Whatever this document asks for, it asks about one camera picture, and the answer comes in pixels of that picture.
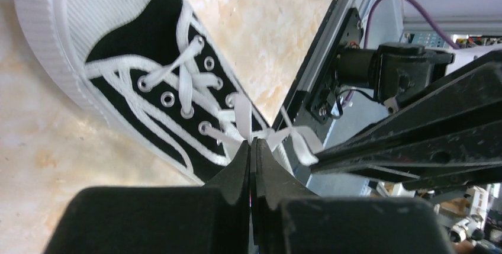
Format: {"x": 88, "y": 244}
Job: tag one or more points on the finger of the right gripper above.
{"x": 450, "y": 137}

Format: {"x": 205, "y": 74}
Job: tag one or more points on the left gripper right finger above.
{"x": 289, "y": 218}

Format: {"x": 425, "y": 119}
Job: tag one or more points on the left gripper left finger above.
{"x": 213, "y": 218}

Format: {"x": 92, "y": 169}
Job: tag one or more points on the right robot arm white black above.
{"x": 398, "y": 74}

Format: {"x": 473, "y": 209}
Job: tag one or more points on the black white sneaker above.
{"x": 150, "y": 68}

